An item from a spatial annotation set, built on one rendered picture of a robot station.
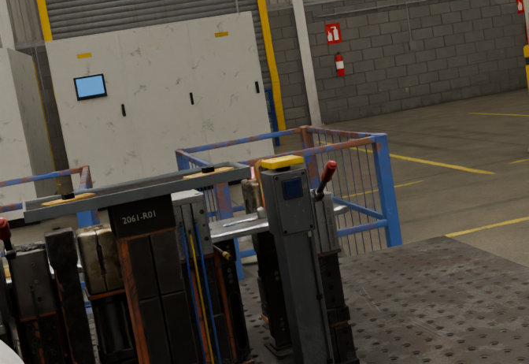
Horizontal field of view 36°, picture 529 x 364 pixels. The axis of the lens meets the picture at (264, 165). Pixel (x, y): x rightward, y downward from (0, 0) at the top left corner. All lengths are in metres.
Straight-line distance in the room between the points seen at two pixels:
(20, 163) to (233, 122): 2.47
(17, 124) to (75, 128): 0.63
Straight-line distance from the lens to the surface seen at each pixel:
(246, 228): 1.67
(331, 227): 1.61
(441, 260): 2.38
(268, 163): 1.40
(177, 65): 9.51
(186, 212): 1.51
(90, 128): 9.43
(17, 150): 9.43
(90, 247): 1.51
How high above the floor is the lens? 1.32
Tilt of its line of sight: 7 degrees down
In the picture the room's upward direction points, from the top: 9 degrees counter-clockwise
